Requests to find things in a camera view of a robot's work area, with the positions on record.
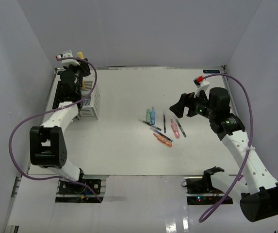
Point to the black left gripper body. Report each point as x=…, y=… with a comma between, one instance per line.
x=81, y=71

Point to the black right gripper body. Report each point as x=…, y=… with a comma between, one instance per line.
x=198, y=106

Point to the yellow highlighter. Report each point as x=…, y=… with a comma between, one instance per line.
x=80, y=55

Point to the blue white tape roll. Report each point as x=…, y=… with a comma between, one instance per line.
x=87, y=101

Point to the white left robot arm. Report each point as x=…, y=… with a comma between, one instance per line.
x=47, y=143

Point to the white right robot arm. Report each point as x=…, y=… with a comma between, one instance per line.
x=258, y=195

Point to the pink highlighter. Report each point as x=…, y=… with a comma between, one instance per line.
x=175, y=129

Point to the purple gel pen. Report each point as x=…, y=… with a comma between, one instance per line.
x=164, y=121

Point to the green gel pen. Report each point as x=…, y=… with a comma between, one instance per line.
x=180, y=127

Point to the blue uncapped highlighter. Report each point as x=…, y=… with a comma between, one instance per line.
x=153, y=116

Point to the green capped highlighter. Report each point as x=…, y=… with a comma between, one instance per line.
x=148, y=116

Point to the blue gel pen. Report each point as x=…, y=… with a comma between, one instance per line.
x=161, y=134

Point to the black gel pen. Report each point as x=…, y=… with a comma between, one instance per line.
x=149, y=124

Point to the black slotted organizer box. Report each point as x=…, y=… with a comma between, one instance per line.
x=56, y=100

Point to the white slotted organizer box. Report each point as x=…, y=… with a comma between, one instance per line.
x=93, y=109

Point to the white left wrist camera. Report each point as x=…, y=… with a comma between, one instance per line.
x=67, y=57

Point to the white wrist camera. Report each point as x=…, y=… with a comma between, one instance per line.
x=67, y=57
x=201, y=84

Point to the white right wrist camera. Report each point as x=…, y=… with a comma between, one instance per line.
x=201, y=84

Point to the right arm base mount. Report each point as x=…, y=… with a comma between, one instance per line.
x=199, y=189

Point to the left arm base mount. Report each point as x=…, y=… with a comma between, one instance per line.
x=73, y=193

